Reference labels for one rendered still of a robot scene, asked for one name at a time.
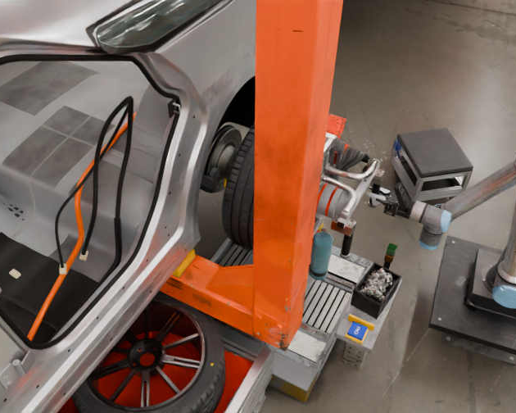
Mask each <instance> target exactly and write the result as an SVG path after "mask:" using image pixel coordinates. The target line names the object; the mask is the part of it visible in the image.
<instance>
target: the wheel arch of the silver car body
mask: <svg viewBox="0 0 516 413"><path fill-rule="evenodd" d="M255 94H256V75H253V76H252V77H251V78H250V79H248V80H247V81H246V82H245V83H244V84H243V85H242V87H241V88H240V89H239V90H238V91H237V92H236V94H235V95H234V97H233V99H232V100H231V102H230V103H229V105H228V106H227V108H226V110H225V112H224V114H223V116H222V118H221V120H220V122H219V124H218V127H217V129H216V131H215V132H217V131H218V130H219V129H220V128H221V126H222V125H223V124H224V123H227V122H232V123H235V124H238V125H242V126H245V127H247V128H251V127H252V125H253V124H254V122H255ZM197 227H198V202H197ZM198 233H199V236H200V238H201V235H200V232H199V228H198Z"/></svg>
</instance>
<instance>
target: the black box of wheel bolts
mask: <svg viewBox="0 0 516 413"><path fill-rule="evenodd" d="M400 279H401V275H399V274H397V273H395V272H393V271H391V270H389V269H388V268H386V267H384V266H382V265H379V264H378V263H376V262H374V263H373V264H372V265H371V266H370V268H369V269H368V271H367V272H366V274H365V275H364V277H363V278H362V279H361V281H360V282H359V283H358V284H357V285H356V287H355V288H354V290H353V295H352V299H351V305H352V306H354V307H356V308H358V309H359V310H361V311H363V312H364V313H366V314H368V315H370V316H372V317H373V318H374V319H377V318H378V317H379V316H380V314H381V313H382V311H383V309H384V308H385V306H386V305H387V304H388V303H389V301H390V300H391V298H392V296H393V295H394V293H395V292H396V290H397V287H398V284H399V282H400Z"/></svg>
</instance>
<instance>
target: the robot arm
mask: <svg viewBox="0 0 516 413"><path fill-rule="evenodd" d="M515 184H516V157H515V161H513V162H511V163H509V164H508V165H507V166H505V167H503V168H502V169H500V170H498V171H497V172H495V173H494V174H492V175H490V176H488V177H487V178H485V179H484V180H482V181H480V182H479V183H477V184H475V185H474V186H472V187H471V188H469V189H467V190H465V191H464V192H462V193H461V194H459V195H458V196H456V197H454V198H452V199H451V200H450V201H448V202H446V203H443V204H436V205H435V206H431V205H428V204H426V203H424V202H420V201H416V202H414V201H412V202H411V204H409V202H410V201H409V199H408V197H407V194H406V192H405V188H404V186H403V183H397V184H396V186H395V188H394V190H395V191H394V190H393V189H390V188H380V191H379V195H377V194H375V193H366V194H367V195H368V196H369V197H371V198H372V203H373V205H374V206H377V205H378V204H383V205H385V210H384V212H383V213H385V214H388V213H387V212H391V213H392V214H391V215H390V214H388V215H390V216H394V217H395V215H398V216H401V217H404V218H406V219H409V217H410V219H411V220H414V221H417V222H419V223H421V224H423V225H424V226H423V229H422V232H421V234H420V237H419V245H420V246H421V247H423V248H424V249H427V250H435V249H437V247H438V246H439V243H440V241H441V237H442V235H443V233H445V232H446V231H447V230H448V228H449V225H450V222H451V221H453V220H455V219H456V218H458V217H459V216H461V215H463V214H464V213H466V212H468V211H470V210H472V209H473V208H475V207H477V206H479V205H481V204H483V203H484V202H486V201H488V200H489V199H491V198H493V197H494V196H496V195H498V194H500V193H502V192H504V191H505V190H506V189H508V188H511V187H512V186H514V185H515ZM385 197H386V198H387V199H386V198H385ZM486 280H487V283H488V285H489V286H490V288H491V289H492V296H493V298H494V300H495V301H496V302H497V303H499V304H501V305H502V306H505V307H508V308H513V309H515V308H516V204H515V208H514V216H513V220H512V225H511V229H510V232H509V240H508V243H507V245H506V247H505V249H504V251H503V253H502V255H501V257H500V259H499V260H498V262H497V264H496V265H494V266H492V267H491V268H490V269H489V270H488V272H487V275H486Z"/></svg>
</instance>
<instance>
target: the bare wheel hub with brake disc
mask: <svg viewBox="0 0 516 413"><path fill-rule="evenodd" d="M241 143H242V136H241V133H240V131H239V130H238V129H235V128H232V127H228V128H226V129H223V130H222V131H221V132H220V133H219V134H218V135H217V137H216V138H215V140H214V142H213V143H212V144H211V146H210V149H209V152H208V155H207V158H206V163H205V166H204V170H203V174H204V175H208V173H209V171H210V170H211V169H212V168H213V167H214V168H217V169H219V170H220V175H219V177H218V178H217V180H219V181H220V188H219V190H218V191H217V193H218V192H220V191H221V190H223V189H224V188H225V186H224V178H226V179H228V176H229V172H230V169H231V164H232V162H233V160H234V158H235V156H236V154H237V152H238V149H239V147H240V146H241Z"/></svg>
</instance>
